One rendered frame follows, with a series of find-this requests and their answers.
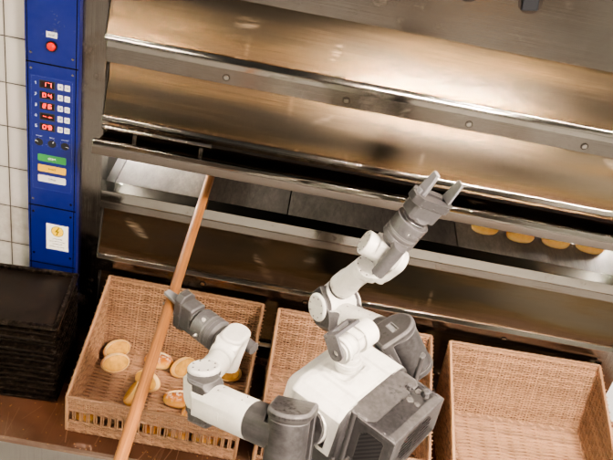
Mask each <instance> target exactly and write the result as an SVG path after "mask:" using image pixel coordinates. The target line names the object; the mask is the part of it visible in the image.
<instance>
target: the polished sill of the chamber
mask: <svg viewBox="0 0 613 460"><path fill-rule="evenodd" d="M198 199H199V198H196V197H191V196H187V195H181V194H176V193H167V192H163V191H158V190H152V189H148V188H143V187H138V186H133V185H128V184H123V183H114V182H109V181H106V182H105V183H104V185H103V187H102V189H101V200H105V201H111V202H115V203H120V204H129V205H134V206H139V207H144V208H150V209H154V210H159V211H164V212H169V213H174V214H183V215H188V216H193V213H194V210H195V207H196V205H197V202H198ZM203 219H208V220H213V221H218V222H223V223H227V224H233V225H241V226H247V227H252V228H257V229H262V230H266V231H272V232H277V233H281V234H287V235H295V236H301V237H305V238H311V239H316V240H320V241H326V242H330V243H335V244H341V245H345V246H354V247H358V243H359V241H360V239H361V238H362V236H363V235H364V234H366V233H367V232H368V231H369V230H367V229H362V228H357V227H352V226H347V225H338V224H333V223H329V222H323V221H318V220H314V219H308V218H304V217H299V216H293V215H289V214H280V213H275V212H270V211H265V210H260V209H255V208H250V207H245V206H241V205H235V204H226V203H221V202H216V201H211V200H208V201H207V204H206V206H205V209H204V213H203ZM406 252H408V253H409V257H413V258H418V259H423V260H428V261H433V262H438V263H443V264H448V265H453V266H457V267H467V268H472V269H477V270H482V271H487V272H492V273H496V274H502V275H507V276H511V277H520V278H526V279H531V280H535V281H541V282H546V283H550V284H556V285H560V286H565V287H571V288H580V289H584V290H589V291H595V292H599V293H604V294H609V295H613V276H611V275H606V274H601V273H597V272H591V271H586V270H581V269H576V268H572V267H562V266H558V265H552V264H547V263H543V262H537V261H533V260H528V259H522V258H518V257H513V256H504V255H499V254H494V253H489V252H484V251H479V250H474V249H470V248H464V247H459V246H450V245H445V244H441V243H435V242H431V241H426V240H420V241H419V242H418V243H417V244H416V245H415V246H414V247H413V248H412V250H411V251H406Z"/></svg>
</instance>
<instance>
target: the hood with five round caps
mask: <svg viewBox="0 0 613 460"><path fill-rule="evenodd" d="M244 1H248V2H253V3H258V4H262V5H270V6H275V7H281V8H285V9H290V10H295V11H299V12H304V13H309V14H313V15H319V16H327V17H332V18H336V19H341V20H346V21H351V22H356V23H361V24H365V25H370V26H378V27H383V28H388V29H393V30H398V31H402V32H407V33H412V34H416V35H421V36H426V37H435V38H439V39H444V40H449V41H453V42H458V43H464V44H468V45H473V46H477V47H486V48H490V49H496V50H501V51H505V52H510V53H515V54H519V55H524V56H529V57H534V58H542V59H547V60H552V61H556V62H561V63H566V64H571V65H576V66H580V67H585V68H593V69H598V70H604V71H608V72H613V0H244Z"/></svg>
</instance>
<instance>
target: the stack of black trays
mask: <svg viewBox="0 0 613 460"><path fill-rule="evenodd" d="M78 276H79V273H71V272H65V271H58V270H51V269H44V268H38V267H25V266H19V265H11V264H5V263H0V394H1V395H7V396H15V397H21V398H28V399H35V400H41V401H49V402H57V400H58V397H59V394H60V393H61V390H62V387H63V384H64V382H65V379H66V377H67V374H68V370H69V367H70V364H71V362H72V360H73V357H74V354H75V351H76V349H77V346H78V338H76V335H77V333H78V332H77V331H76V330H77V326H78V323H77V320H78V317H77V314H78V311H77V310H78V306H77V304H78V293H79V290H78V285H77V282H78Z"/></svg>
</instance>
